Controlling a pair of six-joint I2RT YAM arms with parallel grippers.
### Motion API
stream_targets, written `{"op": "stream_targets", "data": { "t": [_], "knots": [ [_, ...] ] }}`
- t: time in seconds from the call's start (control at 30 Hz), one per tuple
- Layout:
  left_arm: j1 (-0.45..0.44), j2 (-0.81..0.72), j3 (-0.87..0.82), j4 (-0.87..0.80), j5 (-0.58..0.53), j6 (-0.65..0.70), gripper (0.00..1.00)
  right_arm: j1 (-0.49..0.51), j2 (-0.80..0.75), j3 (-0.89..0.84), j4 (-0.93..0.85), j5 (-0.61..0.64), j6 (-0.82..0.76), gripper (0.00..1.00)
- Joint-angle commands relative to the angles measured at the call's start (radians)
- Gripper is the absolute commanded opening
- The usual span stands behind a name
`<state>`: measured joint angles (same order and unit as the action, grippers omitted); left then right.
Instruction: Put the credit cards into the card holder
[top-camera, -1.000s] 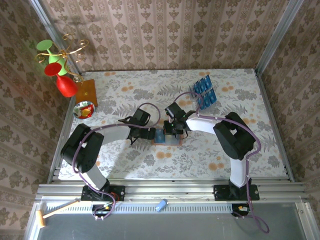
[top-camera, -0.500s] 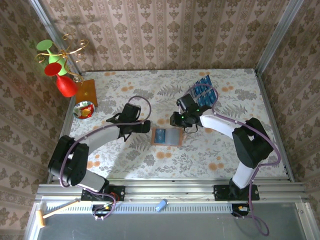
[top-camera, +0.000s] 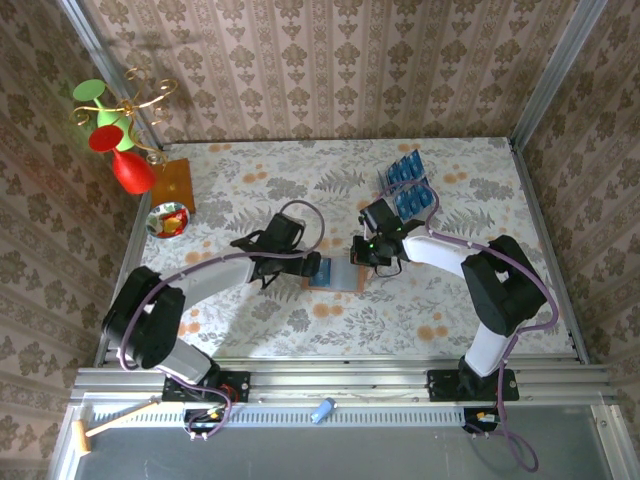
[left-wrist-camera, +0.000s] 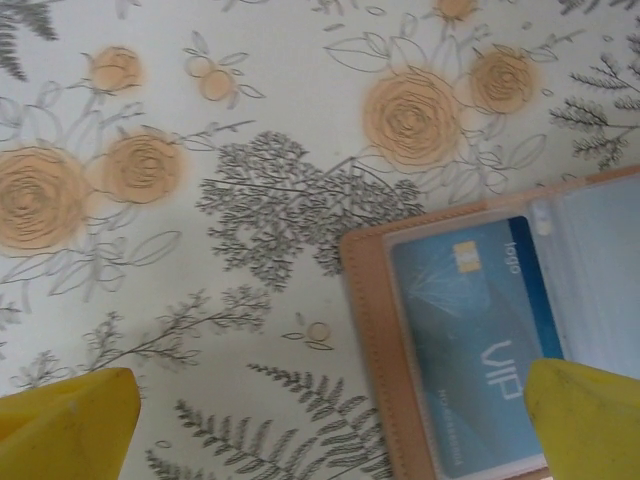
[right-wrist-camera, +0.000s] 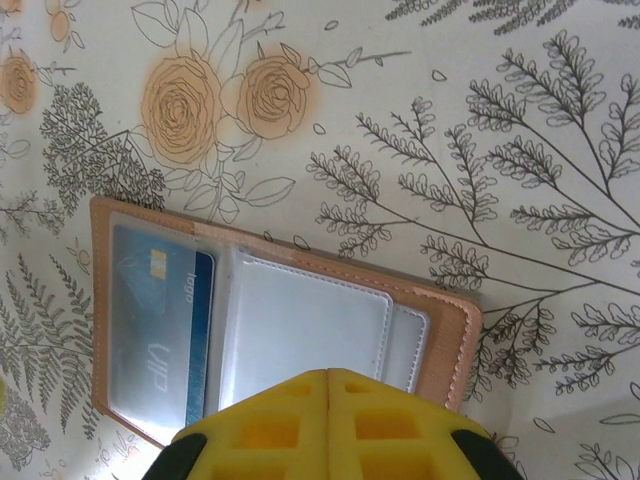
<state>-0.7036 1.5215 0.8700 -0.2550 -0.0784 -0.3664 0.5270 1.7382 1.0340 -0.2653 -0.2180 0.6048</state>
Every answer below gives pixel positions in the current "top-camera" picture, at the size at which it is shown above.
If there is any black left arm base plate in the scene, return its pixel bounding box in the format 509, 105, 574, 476
162, 370, 251, 404

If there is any red wine glass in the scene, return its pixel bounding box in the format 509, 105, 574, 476
88, 124, 157, 195

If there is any patterned candy bowl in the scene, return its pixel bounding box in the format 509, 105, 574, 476
145, 202, 191, 240

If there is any green wine glass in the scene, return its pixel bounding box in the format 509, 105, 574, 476
72, 78, 136, 152

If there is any blue tray rack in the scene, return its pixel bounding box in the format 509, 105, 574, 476
377, 147, 436, 224

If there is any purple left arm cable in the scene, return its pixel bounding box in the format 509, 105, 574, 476
119, 199, 326, 441

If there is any gold wire glass rack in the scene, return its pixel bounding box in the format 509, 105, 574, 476
68, 67, 179, 166

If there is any aluminium mounting rail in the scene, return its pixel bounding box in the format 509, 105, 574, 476
69, 359, 616, 406

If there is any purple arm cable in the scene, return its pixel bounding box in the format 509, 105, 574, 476
119, 199, 326, 441
369, 179, 561, 474

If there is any black power connector block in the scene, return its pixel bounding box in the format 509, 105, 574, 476
463, 407, 502, 434
183, 407, 227, 436

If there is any orange wooden rack base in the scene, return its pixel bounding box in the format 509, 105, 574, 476
149, 158, 196, 215

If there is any aluminium table side rail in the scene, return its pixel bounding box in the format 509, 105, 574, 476
94, 192, 151, 366
509, 139, 589, 364

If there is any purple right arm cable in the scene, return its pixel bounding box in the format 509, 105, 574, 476
369, 179, 561, 474

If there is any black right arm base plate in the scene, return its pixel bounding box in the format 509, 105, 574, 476
426, 368, 520, 403

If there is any blue plastic tube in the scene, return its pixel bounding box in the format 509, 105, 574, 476
309, 397, 339, 425

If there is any grey metal panel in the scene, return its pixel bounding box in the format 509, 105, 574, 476
49, 404, 640, 480

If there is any wooden mallet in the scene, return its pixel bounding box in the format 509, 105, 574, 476
72, 397, 161, 456

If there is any slotted grey cable duct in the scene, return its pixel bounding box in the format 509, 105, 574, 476
89, 402, 469, 429

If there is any floral tablecloth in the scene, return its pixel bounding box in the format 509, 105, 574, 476
117, 137, 576, 361

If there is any aluminium frame post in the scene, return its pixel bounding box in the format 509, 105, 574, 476
57, 0, 164, 151
509, 0, 609, 146

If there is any thin black cable loop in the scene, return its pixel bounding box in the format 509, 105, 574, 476
374, 254, 402, 279

